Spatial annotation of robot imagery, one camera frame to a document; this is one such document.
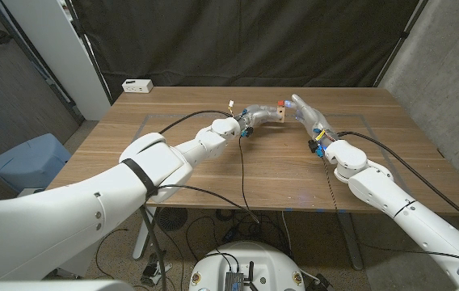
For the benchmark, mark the black backdrop curtain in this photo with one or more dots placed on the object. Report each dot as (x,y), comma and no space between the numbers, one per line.
(245,40)

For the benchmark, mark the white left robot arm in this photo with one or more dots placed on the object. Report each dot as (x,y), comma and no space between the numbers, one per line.
(112,198)

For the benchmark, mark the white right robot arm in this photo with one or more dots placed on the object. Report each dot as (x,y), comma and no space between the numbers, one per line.
(391,198)

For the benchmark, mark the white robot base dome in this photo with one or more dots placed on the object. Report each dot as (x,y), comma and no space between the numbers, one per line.
(262,258)

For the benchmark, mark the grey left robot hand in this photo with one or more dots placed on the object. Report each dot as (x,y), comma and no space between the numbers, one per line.
(258,113)

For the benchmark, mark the white power strip box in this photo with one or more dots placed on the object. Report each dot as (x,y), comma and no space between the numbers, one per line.
(136,86)

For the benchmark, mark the grey tape outline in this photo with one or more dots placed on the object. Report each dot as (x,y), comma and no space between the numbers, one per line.
(354,117)

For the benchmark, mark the white robot torso edge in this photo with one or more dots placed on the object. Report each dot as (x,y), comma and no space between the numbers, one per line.
(51,286)

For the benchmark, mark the round black floor fan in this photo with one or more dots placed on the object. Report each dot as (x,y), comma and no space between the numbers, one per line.
(173,219)

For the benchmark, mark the black and white floor gadget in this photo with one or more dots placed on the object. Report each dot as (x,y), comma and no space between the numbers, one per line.
(150,268)

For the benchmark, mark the white column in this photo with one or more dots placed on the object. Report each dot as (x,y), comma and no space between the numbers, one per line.
(64,52)

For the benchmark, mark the white table leg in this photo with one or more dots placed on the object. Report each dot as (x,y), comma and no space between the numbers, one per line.
(140,242)

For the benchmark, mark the dark grey door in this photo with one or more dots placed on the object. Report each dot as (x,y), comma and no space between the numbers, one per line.
(7,93)

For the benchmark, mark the small wooden block with holes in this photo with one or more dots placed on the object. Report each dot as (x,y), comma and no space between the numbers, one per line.
(281,113)

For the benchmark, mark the red-headed screw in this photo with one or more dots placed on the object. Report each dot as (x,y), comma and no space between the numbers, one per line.
(280,103)

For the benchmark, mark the black floor device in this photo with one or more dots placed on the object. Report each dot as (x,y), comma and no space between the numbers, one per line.
(323,283)

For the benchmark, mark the grey electronics box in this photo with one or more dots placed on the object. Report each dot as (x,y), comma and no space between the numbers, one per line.
(234,281)

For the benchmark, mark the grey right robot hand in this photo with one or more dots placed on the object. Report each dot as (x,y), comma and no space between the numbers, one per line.
(314,119)

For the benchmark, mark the grey table leg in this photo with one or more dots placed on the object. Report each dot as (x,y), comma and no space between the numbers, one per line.
(350,242)

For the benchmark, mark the black backdrop stand pole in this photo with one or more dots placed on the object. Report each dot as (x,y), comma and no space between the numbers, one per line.
(399,40)
(90,56)

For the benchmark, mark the blue plastic bin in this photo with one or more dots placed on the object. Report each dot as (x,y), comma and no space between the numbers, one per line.
(31,161)

